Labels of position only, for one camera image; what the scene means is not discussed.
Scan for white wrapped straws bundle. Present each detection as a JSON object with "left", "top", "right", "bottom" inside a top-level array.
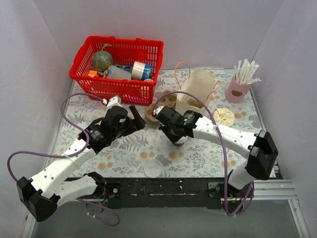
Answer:
[{"left": 233, "top": 59, "right": 261, "bottom": 86}]

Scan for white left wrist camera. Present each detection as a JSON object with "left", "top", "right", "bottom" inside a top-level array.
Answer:
[{"left": 102, "top": 96, "right": 122, "bottom": 110}]

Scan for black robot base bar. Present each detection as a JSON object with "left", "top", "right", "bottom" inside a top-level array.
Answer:
[{"left": 76, "top": 177, "right": 251, "bottom": 214}]

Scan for red plastic shopping basket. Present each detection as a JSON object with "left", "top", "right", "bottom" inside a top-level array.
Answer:
[{"left": 69, "top": 36, "right": 163, "bottom": 106}]

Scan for white plastic coffee lid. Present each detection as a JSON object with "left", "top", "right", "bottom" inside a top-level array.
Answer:
[{"left": 144, "top": 160, "right": 162, "bottom": 179}]

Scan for floral patterned table mat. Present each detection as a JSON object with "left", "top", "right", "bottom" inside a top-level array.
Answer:
[{"left": 51, "top": 68, "right": 262, "bottom": 178}]

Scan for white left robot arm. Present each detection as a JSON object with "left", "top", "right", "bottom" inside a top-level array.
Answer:
[{"left": 16, "top": 106, "right": 145, "bottom": 222}]

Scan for brown pulp cup carrier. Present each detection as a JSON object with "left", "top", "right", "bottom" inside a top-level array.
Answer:
[{"left": 145, "top": 94, "right": 177, "bottom": 124}]

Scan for dark paper coffee cup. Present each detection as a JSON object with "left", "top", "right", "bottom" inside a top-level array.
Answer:
[{"left": 173, "top": 138, "right": 187, "bottom": 147}]

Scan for pink straw holder cup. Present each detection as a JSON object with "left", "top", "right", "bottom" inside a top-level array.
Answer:
[{"left": 225, "top": 76, "right": 250, "bottom": 104}]

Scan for blue white can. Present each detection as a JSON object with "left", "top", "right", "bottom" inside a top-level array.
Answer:
[{"left": 131, "top": 61, "right": 154, "bottom": 81}]

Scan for orange small carton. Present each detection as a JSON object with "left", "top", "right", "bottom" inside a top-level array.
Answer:
[{"left": 88, "top": 70, "right": 98, "bottom": 77}]

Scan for grey pouch package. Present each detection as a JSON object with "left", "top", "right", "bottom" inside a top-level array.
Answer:
[{"left": 104, "top": 65, "right": 131, "bottom": 80}]

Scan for kraft paper bag orange handles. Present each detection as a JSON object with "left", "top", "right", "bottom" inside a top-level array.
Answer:
[{"left": 174, "top": 62, "right": 221, "bottom": 115}]

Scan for green round melon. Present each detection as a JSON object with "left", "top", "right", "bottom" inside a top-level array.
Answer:
[{"left": 92, "top": 44, "right": 113, "bottom": 71}]

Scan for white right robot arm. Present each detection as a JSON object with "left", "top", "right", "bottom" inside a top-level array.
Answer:
[{"left": 153, "top": 106, "right": 278, "bottom": 197}]

